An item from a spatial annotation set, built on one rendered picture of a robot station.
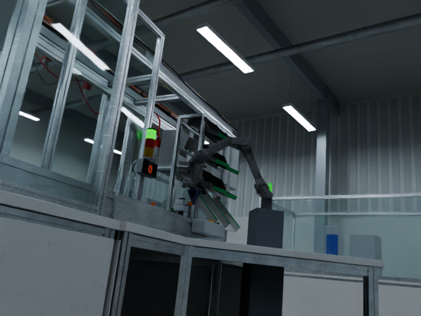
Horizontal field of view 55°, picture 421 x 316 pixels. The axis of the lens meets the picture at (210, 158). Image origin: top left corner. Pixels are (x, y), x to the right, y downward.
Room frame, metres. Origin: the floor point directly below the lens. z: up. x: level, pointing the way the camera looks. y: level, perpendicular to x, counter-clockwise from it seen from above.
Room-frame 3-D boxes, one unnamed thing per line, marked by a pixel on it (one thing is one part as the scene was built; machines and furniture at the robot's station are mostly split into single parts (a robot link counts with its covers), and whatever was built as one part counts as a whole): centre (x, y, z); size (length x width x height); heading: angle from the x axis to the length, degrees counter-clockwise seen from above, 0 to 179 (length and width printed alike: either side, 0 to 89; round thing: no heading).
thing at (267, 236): (2.03, -0.31, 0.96); 0.14 x 0.14 x 0.20; 9
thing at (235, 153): (3.89, -0.18, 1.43); 0.30 x 0.09 x 1.13; 152
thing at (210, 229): (1.93, -0.03, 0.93); 0.21 x 0.07 x 0.06; 152
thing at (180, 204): (2.11, 0.13, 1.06); 0.08 x 0.04 x 0.07; 62
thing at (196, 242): (2.08, -0.30, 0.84); 0.90 x 0.70 x 0.03; 99
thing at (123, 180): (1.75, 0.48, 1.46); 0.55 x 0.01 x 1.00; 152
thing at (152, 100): (2.01, 0.35, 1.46); 0.03 x 0.03 x 1.00; 62
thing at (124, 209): (1.79, 0.12, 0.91); 0.89 x 0.06 x 0.11; 152
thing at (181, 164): (2.07, 0.10, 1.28); 0.12 x 0.08 x 0.11; 84
